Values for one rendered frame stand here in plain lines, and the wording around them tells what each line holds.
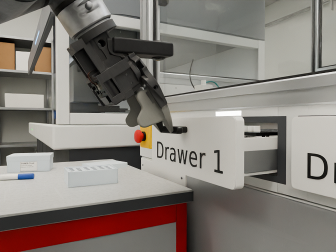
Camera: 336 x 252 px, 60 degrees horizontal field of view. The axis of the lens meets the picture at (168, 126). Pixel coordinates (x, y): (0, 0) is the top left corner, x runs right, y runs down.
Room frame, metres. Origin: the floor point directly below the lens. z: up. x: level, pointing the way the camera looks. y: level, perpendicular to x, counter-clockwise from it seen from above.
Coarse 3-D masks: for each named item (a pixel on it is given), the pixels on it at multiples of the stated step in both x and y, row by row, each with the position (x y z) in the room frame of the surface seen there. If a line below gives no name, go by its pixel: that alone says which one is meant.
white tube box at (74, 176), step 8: (64, 168) 0.76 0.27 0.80; (72, 168) 0.77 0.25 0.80; (80, 168) 0.77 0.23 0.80; (88, 168) 0.77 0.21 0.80; (96, 168) 0.77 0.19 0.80; (104, 168) 0.77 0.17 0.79; (112, 168) 0.77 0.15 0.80; (64, 176) 0.76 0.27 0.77; (72, 176) 0.70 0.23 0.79; (80, 176) 0.71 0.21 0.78; (88, 176) 0.72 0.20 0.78; (96, 176) 0.73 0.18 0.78; (104, 176) 0.74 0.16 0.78; (112, 176) 0.75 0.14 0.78; (72, 184) 0.70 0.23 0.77; (80, 184) 0.71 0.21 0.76; (88, 184) 0.72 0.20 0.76; (96, 184) 0.73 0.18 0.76
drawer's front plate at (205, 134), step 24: (192, 120) 0.53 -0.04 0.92; (216, 120) 0.47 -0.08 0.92; (240, 120) 0.43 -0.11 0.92; (168, 144) 0.61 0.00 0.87; (192, 144) 0.53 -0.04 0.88; (216, 144) 0.47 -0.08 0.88; (240, 144) 0.43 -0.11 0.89; (168, 168) 0.61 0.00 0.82; (192, 168) 0.53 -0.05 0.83; (216, 168) 0.47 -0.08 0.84; (240, 168) 0.43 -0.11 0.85
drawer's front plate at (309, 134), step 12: (300, 120) 0.43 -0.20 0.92; (312, 120) 0.41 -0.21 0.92; (324, 120) 0.40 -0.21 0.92; (300, 132) 0.43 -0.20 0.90; (312, 132) 0.41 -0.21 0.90; (324, 132) 0.40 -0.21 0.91; (300, 144) 0.43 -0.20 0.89; (312, 144) 0.41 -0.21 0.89; (324, 144) 0.40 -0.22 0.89; (300, 156) 0.43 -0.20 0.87; (312, 156) 0.41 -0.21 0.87; (324, 156) 0.40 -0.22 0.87; (300, 168) 0.43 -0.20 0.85; (312, 168) 0.41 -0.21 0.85; (300, 180) 0.43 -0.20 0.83; (312, 180) 0.41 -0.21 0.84; (324, 180) 0.40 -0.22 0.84; (312, 192) 0.42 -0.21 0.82; (324, 192) 0.40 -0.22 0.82
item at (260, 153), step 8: (272, 136) 0.50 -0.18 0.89; (248, 144) 0.46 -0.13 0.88; (256, 144) 0.47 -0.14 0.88; (264, 144) 0.48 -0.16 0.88; (272, 144) 0.49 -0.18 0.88; (248, 152) 0.46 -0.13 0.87; (256, 152) 0.47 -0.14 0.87; (264, 152) 0.48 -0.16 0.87; (272, 152) 0.49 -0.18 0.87; (248, 160) 0.46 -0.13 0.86; (256, 160) 0.47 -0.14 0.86; (264, 160) 0.48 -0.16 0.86; (272, 160) 0.49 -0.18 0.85; (248, 168) 0.46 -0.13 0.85; (256, 168) 0.47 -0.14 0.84; (264, 168) 0.48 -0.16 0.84; (272, 168) 0.49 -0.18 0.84
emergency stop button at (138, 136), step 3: (138, 129) 0.86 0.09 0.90; (135, 132) 0.86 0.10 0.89; (138, 132) 0.85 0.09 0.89; (141, 132) 0.85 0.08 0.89; (135, 135) 0.86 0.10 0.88; (138, 135) 0.85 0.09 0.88; (141, 135) 0.85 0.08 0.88; (135, 138) 0.86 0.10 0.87; (138, 138) 0.85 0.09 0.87; (141, 138) 0.85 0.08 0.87; (135, 141) 0.86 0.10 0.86; (138, 141) 0.85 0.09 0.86
